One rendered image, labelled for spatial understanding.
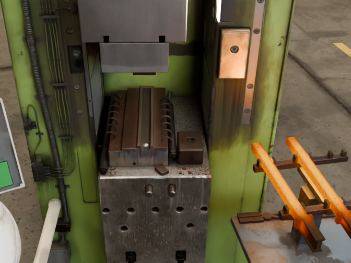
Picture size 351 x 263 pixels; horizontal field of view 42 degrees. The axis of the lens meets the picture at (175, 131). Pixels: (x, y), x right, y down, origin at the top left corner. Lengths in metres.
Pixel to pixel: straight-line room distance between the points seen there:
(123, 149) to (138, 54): 0.35
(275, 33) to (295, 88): 2.60
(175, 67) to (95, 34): 0.64
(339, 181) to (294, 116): 0.79
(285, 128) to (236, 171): 1.78
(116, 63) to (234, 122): 0.52
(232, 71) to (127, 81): 0.56
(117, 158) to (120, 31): 0.46
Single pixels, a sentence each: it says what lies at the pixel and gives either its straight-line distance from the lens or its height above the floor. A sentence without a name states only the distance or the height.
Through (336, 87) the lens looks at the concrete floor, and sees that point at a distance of 4.26.
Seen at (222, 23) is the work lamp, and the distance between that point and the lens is 1.45.
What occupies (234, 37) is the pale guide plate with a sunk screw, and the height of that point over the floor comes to 1.33.
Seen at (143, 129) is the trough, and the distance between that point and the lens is 1.64.
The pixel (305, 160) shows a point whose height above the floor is 1.04.
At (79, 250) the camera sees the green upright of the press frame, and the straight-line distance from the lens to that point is 2.11.
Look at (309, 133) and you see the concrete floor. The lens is 3.54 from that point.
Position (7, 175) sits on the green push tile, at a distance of 1.48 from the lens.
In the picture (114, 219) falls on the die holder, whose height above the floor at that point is 0.72.
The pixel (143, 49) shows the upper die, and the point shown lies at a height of 1.35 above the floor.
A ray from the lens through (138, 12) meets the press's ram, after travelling 1.32.
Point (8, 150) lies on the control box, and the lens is 1.48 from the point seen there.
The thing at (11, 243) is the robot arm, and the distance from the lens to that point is 0.46.
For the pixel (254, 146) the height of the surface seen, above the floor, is 1.04.
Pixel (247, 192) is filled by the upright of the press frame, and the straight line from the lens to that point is 1.90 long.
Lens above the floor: 1.89
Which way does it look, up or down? 34 degrees down
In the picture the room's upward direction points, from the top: 1 degrees clockwise
